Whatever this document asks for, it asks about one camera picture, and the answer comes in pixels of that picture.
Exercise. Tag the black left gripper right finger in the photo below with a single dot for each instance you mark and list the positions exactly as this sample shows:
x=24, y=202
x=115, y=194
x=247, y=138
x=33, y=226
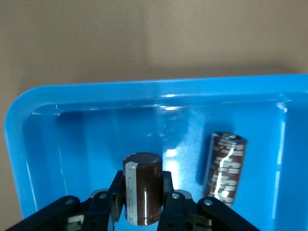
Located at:
x=178, y=211

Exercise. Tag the blue plastic tray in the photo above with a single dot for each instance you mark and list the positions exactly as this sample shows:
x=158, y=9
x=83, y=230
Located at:
x=96, y=134

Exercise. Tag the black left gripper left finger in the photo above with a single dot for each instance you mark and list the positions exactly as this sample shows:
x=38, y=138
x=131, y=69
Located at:
x=96, y=209

